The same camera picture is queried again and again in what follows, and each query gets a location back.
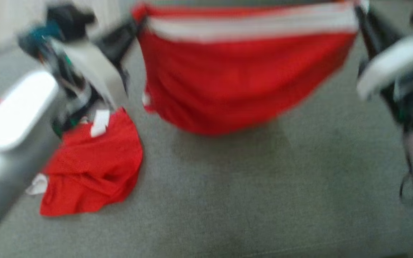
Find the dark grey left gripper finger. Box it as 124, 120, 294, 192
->
102, 27, 143, 66
96, 19, 141, 48

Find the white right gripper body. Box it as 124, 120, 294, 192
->
356, 36, 413, 130

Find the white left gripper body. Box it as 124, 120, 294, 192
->
42, 38, 130, 135

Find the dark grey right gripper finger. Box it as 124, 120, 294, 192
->
364, 9, 402, 53
354, 5, 381, 59

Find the red jersey with white sleeves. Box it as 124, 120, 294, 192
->
0, 99, 144, 218

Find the red basketball jersey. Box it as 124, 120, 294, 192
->
131, 0, 370, 136

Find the blue left cable connector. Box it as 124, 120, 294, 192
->
18, 23, 64, 54

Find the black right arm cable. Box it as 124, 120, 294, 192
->
399, 171, 413, 205

